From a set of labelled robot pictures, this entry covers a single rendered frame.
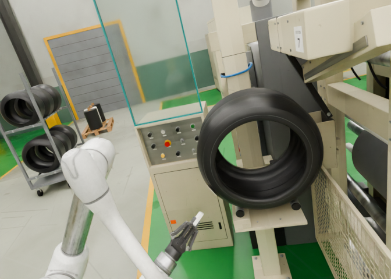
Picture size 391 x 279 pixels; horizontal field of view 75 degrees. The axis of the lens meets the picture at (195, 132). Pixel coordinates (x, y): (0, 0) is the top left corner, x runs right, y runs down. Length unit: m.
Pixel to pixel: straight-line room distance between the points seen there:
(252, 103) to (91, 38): 9.55
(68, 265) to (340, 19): 1.40
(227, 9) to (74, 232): 1.28
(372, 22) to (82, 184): 0.96
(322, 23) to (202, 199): 1.68
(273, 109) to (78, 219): 0.95
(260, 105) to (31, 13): 10.47
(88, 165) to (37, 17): 10.29
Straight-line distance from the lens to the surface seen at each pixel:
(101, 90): 10.51
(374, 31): 0.83
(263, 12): 2.03
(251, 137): 1.59
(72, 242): 1.33
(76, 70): 10.66
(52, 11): 10.91
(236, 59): 1.47
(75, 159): 0.93
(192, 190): 2.17
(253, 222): 1.49
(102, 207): 0.99
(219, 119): 1.15
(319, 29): 0.89
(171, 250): 1.23
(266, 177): 1.58
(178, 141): 2.03
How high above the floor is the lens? 1.77
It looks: 19 degrees down
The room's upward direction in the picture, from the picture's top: 14 degrees counter-clockwise
